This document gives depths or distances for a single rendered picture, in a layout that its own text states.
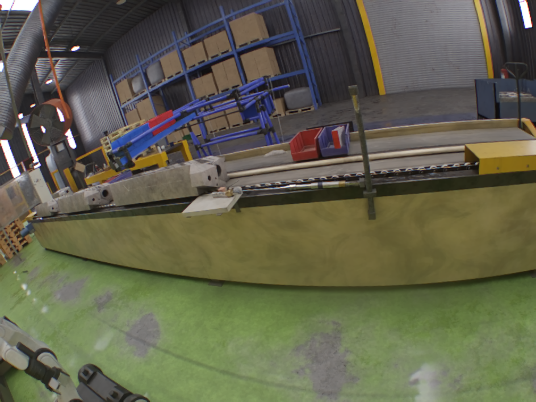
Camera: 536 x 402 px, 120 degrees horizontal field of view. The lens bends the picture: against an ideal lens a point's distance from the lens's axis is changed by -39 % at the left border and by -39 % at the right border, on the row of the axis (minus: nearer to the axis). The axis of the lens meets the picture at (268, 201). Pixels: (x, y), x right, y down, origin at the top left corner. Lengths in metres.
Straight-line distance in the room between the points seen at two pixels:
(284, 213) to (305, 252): 0.28
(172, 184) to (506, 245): 2.06
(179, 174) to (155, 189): 0.27
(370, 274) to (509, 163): 0.98
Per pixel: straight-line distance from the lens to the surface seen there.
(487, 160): 1.31
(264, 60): 10.67
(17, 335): 1.43
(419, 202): 1.29
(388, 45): 11.53
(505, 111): 5.23
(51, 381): 1.33
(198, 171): 1.49
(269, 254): 1.59
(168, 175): 1.69
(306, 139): 2.04
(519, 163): 1.41
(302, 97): 10.34
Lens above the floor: 1.29
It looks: 24 degrees down
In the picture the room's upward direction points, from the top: 17 degrees counter-clockwise
